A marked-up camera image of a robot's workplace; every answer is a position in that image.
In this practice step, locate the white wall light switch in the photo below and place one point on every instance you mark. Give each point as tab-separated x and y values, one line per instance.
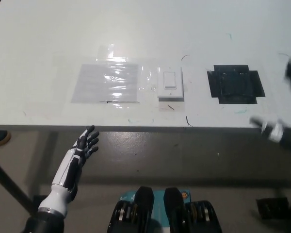
171	82

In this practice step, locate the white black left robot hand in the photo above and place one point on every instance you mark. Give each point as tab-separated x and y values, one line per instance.
69	167

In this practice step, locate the grey laminated paper sheet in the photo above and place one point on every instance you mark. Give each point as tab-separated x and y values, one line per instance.
92	83

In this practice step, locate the clear plastic tape film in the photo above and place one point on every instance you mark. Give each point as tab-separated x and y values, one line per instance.
148	77

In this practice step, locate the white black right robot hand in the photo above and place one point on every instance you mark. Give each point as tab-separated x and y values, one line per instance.
272	129

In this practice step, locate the black tape square patch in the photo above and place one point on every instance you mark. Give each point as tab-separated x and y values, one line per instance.
235	85

